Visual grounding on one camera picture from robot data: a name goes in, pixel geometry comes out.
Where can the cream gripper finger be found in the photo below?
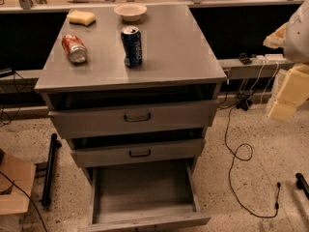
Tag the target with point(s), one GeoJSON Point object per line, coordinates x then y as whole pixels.
{"type": "Point", "coordinates": [289, 91]}

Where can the blue pepsi can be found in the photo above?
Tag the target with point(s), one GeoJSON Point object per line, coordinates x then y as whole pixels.
{"type": "Point", "coordinates": [131, 39]}

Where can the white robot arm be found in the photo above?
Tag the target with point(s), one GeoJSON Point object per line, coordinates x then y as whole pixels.
{"type": "Point", "coordinates": [293, 36]}

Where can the grey drawer cabinet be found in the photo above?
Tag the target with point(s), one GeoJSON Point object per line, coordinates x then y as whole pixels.
{"type": "Point", "coordinates": [132, 92]}

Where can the bottom grey drawer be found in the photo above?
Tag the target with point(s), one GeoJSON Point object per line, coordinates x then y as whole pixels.
{"type": "Point", "coordinates": [156, 196]}

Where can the grey drawer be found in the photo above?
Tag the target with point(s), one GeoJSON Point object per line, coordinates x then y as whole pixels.
{"type": "Point", "coordinates": [134, 153]}
{"type": "Point", "coordinates": [105, 121]}
{"type": "Point", "coordinates": [156, 196]}

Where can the top grey drawer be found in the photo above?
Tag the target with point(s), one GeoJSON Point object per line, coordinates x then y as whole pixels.
{"type": "Point", "coordinates": [105, 121]}

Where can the red soda can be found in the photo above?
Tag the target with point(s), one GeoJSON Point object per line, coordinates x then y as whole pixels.
{"type": "Point", "coordinates": [74, 48]}

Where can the middle grey drawer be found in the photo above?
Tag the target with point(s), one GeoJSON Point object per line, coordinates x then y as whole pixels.
{"type": "Point", "coordinates": [134, 153]}

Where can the white power strip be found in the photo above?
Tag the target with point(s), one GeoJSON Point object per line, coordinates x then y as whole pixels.
{"type": "Point", "coordinates": [267, 58]}

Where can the black remote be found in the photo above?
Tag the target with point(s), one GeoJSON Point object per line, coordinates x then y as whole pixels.
{"type": "Point", "coordinates": [244, 58]}

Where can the black bar right floor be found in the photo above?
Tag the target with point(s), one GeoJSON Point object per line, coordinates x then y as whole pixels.
{"type": "Point", "coordinates": [302, 184]}

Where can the white bowl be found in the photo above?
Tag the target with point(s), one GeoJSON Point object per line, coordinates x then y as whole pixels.
{"type": "Point", "coordinates": [130, 12]}

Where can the yellow sponge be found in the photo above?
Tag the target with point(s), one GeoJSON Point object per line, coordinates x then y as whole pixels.
{"type": "Point", "coordinates": [79, 17]}

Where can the black bar on floor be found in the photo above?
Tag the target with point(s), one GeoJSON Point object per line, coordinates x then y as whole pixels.
{"type": "Point", "coordinates": [55, 144]}

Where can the cardboard box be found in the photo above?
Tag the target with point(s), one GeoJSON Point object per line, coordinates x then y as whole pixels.
{"type": "Point", "coordinates": [16, 183]}

